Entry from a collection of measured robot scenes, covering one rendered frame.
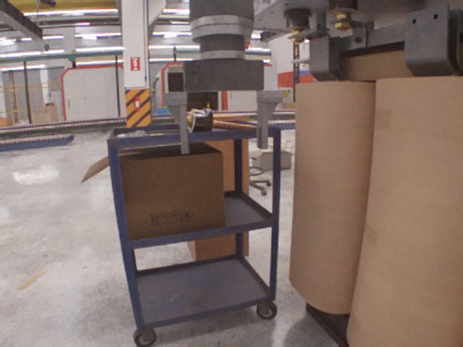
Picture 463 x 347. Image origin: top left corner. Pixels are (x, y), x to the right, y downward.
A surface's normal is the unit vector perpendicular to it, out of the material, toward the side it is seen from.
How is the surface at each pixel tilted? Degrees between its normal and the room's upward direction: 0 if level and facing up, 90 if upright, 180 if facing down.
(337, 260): 90
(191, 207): 90
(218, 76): 90
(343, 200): 90
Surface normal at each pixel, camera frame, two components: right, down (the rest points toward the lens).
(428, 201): -0.89, 0.13
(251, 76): 0.18, 0.24
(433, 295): -0.65, 0.20
